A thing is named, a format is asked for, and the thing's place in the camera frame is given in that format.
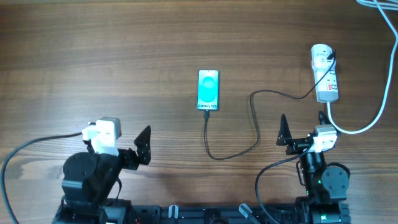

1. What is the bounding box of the white USB charger plug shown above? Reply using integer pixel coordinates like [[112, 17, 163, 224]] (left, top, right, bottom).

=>
[[312, 55, 333, 71]]

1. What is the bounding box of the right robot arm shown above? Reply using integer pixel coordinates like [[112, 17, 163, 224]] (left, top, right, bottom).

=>
[[276, 112, 351, 224]]

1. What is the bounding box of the left black camera cable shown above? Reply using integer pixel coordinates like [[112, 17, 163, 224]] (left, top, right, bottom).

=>
[[0, 132, 84, 224]]

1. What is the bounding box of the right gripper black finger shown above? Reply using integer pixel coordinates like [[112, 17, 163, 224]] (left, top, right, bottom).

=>
[[276, 114, 292, 146], [318, 111, 331, 125]]

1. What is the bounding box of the turquoise Galaxy smartphone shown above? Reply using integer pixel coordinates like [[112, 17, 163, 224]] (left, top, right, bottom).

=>
[[197, 70, 220, 110]]

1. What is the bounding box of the right black camera cable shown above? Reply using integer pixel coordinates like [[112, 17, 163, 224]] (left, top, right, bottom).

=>
[[254, 142, 315, 224]]

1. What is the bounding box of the black camera cable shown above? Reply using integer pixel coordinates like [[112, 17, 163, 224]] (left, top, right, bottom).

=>
[[254, 142, 315, 224], [0, 132, 84, 224]]

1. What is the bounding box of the white power strip cord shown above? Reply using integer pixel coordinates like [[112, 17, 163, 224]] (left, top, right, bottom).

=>
[[326, 0, 398, 135]]

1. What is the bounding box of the black USB charging cable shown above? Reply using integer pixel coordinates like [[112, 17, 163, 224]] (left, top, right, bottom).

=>
[[203, 50, 337, 161]]

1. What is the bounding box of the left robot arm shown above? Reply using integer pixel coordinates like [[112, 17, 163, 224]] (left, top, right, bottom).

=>
[[52, 126, 151, 223]]

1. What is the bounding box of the white power strip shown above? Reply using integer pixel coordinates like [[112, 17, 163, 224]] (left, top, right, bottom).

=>
[[311, 44, 338, 103]]

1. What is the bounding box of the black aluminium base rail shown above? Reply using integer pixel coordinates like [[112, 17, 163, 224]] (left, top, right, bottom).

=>
[[132, 203, 351, 224]]

